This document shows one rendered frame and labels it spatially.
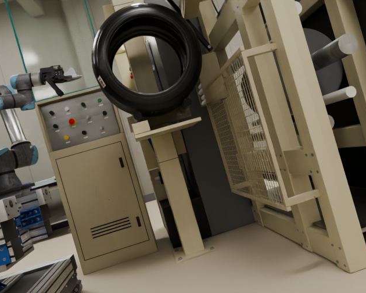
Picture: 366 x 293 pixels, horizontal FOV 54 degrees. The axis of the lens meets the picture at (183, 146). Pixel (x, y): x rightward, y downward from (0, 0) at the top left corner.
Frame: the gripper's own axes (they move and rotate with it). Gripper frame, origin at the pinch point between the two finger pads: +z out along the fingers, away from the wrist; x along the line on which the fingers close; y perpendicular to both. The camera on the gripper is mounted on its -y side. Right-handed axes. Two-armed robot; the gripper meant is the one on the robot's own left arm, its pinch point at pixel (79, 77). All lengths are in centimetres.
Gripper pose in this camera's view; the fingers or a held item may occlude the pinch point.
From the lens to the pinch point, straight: 206.8
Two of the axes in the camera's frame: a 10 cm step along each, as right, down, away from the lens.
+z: 9.8, -1.6, 1.2
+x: -1.2, 0.3, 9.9
